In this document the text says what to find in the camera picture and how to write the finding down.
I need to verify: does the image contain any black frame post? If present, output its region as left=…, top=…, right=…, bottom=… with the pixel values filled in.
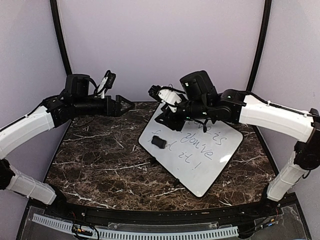
left=246, top=0, right=272, bottom=91
left=49, top=0, right=72, bottom=75

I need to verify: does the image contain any left black frame post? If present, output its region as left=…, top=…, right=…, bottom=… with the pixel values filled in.
left=49, top=0, right=72, bottom=75

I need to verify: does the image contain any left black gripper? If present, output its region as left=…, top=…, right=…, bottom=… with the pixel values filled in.
left=73, top=94, right=135, bottom=117

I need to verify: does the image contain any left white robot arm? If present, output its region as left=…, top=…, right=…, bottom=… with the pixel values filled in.
left=0, top=70, right=135, bottom=218

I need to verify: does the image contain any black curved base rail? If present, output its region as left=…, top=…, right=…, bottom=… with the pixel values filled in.
left=43, top=193, right=300, bottom=227

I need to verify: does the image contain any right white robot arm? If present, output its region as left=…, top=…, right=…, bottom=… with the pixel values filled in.
left=148, top=70, right=320, bottom=217

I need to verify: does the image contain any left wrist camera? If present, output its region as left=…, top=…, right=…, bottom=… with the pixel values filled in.
left=95, top=70, right=116, bottom=99

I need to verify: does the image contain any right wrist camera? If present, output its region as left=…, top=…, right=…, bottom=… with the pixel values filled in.
left=148, top=85, right=185, bottom=113

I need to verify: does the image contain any right black frame post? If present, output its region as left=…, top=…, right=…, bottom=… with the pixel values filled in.
left=246, top=0, right=272, bottom=91

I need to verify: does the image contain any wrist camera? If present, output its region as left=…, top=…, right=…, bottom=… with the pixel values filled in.
left=95, top=70, right=116, bottom=99
left=148, top=85, right=185, bottom=113

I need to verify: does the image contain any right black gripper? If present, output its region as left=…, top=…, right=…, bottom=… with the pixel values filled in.
left=154, top=93, right=211, bottom=131

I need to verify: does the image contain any white whiteboard black frame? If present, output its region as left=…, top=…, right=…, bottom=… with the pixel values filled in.
left=138, top=103, right=244, bottom=198

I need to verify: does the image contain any red whiteboard eraser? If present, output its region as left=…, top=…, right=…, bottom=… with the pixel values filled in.
left=151, top=135, right=167, bottom=149

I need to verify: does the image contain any grey slotted cable duct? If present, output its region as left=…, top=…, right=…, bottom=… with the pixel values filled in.
left=31, top=213, right=239, bottom=240

